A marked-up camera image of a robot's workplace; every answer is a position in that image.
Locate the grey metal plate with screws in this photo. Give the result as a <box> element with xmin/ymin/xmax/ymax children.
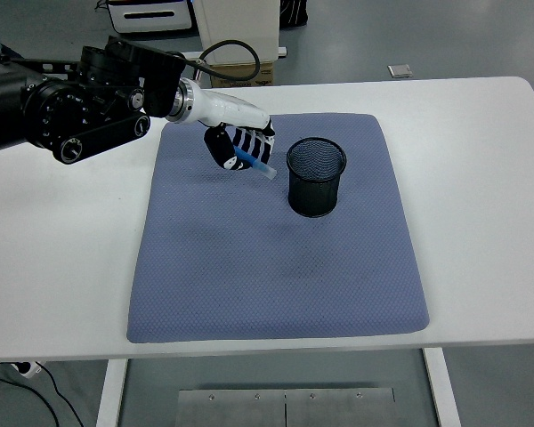
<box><xmin>176</xmin><ymin>387</ymin><xmax>396</xmax><ymax>427</ymax></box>

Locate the white table leg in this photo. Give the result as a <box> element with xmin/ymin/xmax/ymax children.
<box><xmin>421</xmin><ymin>347</ymin><xmax>462</xmax><ymax>427</ymax></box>
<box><xmin>94</xmin><ymin>358</ymin><xmax>129</xmax><ymax>427</ymax></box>

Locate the white pedestal cabinet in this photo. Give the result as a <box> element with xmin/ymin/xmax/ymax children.
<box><xmin>192</xmin><ymin>0</ymin><xmax>282</xmax><ymax>66</ymax></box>

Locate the cardboard box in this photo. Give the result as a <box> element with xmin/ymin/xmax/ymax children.
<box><xmin>208</xmin><ymin>61</ymin><xmax>275</xmax><ymax>89</ymax></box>

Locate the white appliance with dark slot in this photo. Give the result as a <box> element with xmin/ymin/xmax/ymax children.
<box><xmin>106</xmin><ymin>0</ymin><xmax>194</xmax><ymax>35</ymax></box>

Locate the person in striped trousers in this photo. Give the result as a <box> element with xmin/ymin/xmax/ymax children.
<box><xmin>279</xmin><ymin>0</ymin><xmax>310</xmax><ymax>29</ymax></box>

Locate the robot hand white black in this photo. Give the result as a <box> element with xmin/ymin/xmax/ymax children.
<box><xmin>190</xmin><ymin>84</ymin><xmax>278</xmax><ymax>173</ymax></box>

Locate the blue-grey textured mat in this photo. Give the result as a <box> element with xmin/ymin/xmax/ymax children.
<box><xmin>126</xmin><ymin>113</ymin><xmax>431</xmax><ymax>344</ymax></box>

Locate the blue marker with clear cap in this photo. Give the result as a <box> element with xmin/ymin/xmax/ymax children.
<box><xmin>234</xmin><ymin>146</ymin><xmax>279</xmax><ymax>181</ymax></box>

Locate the white power strip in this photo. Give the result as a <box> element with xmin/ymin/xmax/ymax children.
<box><xmin>9</xmin><ymin>360</ymin><xmax>44</xmax><ymax>380</ymax></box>

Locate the black mesh pen holder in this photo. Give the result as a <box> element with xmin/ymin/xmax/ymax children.
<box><xmin>286</xmin><ymin>136</ymin><xmax>348</xmax><ymax>219</ymax></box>

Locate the black floor cable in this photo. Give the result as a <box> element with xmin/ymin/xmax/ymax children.
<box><xmin>37</xmin><ymin>363</ymin><xmax>85</xmax><ymax>427</ymax></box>
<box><xmin>0</xmin><ymin>365</ymin><xmax>60</xmax><ymax>427</ymax></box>

